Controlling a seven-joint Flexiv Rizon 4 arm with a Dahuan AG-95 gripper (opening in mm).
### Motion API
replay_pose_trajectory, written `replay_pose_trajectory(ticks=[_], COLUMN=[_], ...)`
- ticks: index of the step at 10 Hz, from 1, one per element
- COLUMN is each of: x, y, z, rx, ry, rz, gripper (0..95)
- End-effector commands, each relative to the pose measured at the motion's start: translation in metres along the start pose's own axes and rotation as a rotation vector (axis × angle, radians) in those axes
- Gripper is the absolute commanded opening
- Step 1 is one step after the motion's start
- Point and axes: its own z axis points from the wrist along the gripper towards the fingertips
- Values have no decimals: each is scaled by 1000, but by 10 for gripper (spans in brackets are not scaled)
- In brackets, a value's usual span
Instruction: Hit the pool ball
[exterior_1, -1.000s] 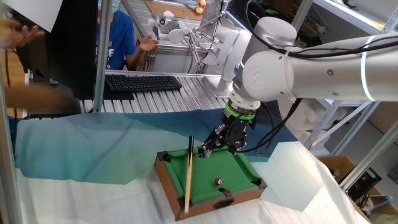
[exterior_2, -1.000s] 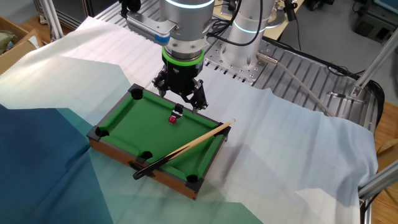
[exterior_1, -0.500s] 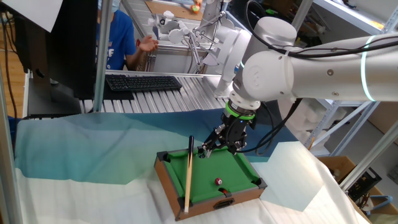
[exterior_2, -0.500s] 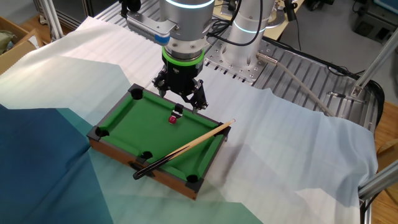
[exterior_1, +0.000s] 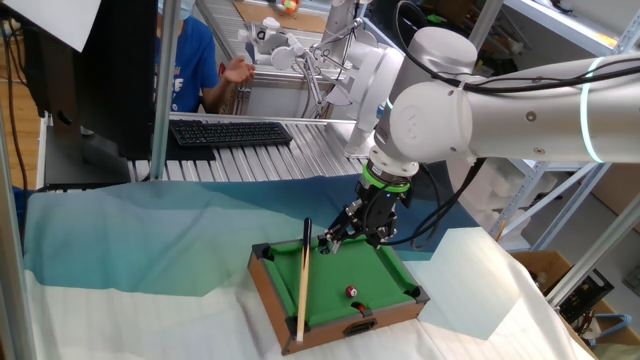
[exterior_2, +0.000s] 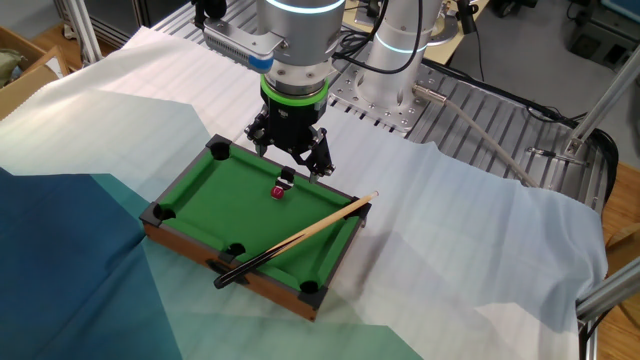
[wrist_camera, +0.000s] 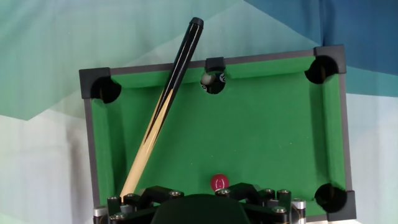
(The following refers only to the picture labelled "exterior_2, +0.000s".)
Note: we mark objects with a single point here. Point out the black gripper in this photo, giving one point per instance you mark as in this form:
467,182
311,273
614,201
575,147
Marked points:
292,125

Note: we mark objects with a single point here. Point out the wooden pool cue black butt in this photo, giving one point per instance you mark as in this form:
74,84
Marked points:
300,235

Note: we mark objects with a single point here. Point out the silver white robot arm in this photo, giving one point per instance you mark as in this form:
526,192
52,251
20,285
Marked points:
300,30

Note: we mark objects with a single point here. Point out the dark red numbered pool ball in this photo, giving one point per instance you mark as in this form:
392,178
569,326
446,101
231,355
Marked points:
277,193

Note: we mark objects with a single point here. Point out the mini green felt pool table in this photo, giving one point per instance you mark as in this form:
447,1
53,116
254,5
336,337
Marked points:
225,210

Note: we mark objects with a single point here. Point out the blue white gradient tablecloth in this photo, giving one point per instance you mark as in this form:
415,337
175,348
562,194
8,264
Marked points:
450,250

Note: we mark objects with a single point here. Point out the tan wooden board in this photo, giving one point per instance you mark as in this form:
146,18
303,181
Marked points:
455,47

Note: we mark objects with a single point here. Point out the small metal rod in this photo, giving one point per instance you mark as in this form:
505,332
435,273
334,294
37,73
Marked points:
542,151

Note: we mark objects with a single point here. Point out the open cardboard box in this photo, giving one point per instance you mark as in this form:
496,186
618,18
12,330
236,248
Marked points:
25,85

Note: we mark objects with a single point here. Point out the green cloth bag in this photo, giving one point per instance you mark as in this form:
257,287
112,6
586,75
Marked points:
7,65

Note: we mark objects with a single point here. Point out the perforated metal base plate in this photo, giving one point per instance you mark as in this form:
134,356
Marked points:
350,95

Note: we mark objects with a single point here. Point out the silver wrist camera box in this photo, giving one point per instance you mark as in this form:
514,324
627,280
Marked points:
235,45

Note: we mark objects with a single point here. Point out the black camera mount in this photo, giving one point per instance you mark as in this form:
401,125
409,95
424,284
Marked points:
466,20

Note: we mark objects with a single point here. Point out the aluminium frame post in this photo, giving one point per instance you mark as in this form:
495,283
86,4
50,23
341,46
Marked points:
607,295
600,105
85,35

